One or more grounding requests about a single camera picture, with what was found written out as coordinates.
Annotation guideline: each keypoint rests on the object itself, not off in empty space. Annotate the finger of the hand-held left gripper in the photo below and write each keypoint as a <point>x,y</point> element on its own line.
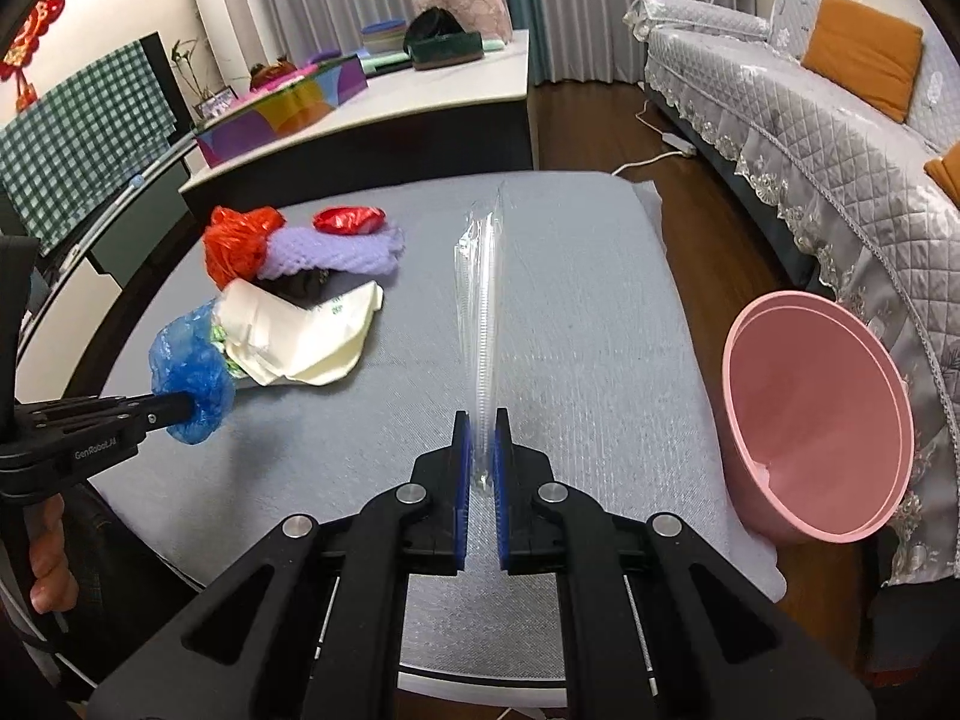
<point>112,412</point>

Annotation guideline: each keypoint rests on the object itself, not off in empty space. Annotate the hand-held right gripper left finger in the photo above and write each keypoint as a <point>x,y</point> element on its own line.
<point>463,495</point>

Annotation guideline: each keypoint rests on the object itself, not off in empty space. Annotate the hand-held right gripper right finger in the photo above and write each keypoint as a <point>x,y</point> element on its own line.
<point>504,495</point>

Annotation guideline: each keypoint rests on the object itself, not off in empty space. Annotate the blue plastic bag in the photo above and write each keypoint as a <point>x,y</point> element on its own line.
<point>187,360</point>

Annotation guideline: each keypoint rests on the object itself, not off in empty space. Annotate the small green wrapper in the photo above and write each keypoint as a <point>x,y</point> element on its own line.
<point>231,367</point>

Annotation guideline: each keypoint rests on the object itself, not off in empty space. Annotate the clear plastic bag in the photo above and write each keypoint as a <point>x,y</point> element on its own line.
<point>480,300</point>

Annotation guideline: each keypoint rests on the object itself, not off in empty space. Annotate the white paper bag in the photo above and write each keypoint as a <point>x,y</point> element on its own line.
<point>315,345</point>

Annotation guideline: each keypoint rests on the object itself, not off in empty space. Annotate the orange-red plastic bag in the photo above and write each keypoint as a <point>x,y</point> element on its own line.
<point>236,240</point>

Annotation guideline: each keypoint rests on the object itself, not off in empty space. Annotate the purple foam net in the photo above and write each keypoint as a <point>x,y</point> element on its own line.
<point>337,251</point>

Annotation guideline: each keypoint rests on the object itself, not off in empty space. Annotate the shiny red wrapper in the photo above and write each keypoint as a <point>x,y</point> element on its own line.
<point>349,220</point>

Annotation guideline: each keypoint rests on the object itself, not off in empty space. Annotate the pink plastic bin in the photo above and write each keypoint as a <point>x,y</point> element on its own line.
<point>817,405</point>

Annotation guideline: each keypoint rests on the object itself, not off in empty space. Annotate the person's left hand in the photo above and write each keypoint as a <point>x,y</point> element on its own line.
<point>52,555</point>

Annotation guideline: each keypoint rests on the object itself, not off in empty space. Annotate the grey table mat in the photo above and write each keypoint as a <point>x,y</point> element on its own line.
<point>600,360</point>

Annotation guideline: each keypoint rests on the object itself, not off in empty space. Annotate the low tv cabinet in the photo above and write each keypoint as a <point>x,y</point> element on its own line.
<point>135,232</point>

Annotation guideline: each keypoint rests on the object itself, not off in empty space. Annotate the dark crumpled wrapper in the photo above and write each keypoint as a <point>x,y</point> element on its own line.
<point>300,285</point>

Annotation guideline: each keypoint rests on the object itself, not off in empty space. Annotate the green checkered cloth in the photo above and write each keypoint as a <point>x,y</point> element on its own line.
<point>82,142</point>

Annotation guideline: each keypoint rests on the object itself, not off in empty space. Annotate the black television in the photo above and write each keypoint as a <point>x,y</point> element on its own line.
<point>166,82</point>

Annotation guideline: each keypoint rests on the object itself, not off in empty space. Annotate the colourful box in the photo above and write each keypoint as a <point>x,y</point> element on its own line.
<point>285,109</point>

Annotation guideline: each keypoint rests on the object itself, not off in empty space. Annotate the potted bamboo plant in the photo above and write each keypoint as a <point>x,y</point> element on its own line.
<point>191,67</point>

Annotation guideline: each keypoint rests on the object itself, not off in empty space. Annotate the red gift basket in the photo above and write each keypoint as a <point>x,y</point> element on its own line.
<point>270,71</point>

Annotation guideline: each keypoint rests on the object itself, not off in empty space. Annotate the white power strip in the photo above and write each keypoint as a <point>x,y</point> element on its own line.
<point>679,142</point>

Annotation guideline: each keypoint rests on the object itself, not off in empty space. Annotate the white-top cabinet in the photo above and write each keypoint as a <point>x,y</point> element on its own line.
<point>450,97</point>

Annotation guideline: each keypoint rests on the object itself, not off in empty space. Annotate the purple container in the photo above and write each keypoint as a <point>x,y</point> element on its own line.
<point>324,57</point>

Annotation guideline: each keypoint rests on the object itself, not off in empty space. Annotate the dark green bag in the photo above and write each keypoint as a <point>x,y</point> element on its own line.
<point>446,52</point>

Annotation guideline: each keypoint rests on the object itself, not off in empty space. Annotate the mint green rolled mat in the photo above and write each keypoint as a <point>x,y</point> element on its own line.
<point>495,45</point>

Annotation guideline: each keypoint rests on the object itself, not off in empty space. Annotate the grey quilted sofa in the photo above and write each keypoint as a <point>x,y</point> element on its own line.
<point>825,165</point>

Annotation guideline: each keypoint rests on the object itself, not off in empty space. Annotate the stack of bowls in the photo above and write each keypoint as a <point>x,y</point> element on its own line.
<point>384,36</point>

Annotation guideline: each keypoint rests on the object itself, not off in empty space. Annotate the black bag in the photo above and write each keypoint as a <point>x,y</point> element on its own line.
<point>431,24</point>

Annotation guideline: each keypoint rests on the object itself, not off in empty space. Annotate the pink quilted bag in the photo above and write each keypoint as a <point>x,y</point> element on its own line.
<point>472,7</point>

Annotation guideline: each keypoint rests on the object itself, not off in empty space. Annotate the orange cushion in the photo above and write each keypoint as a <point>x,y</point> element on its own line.
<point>862,52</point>
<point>946,172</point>

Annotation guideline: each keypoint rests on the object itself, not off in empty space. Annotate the photo frame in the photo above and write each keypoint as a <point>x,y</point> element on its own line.
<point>216,103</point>

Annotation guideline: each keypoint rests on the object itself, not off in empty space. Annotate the red wall ornament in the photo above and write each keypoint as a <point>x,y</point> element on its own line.
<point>34,30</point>

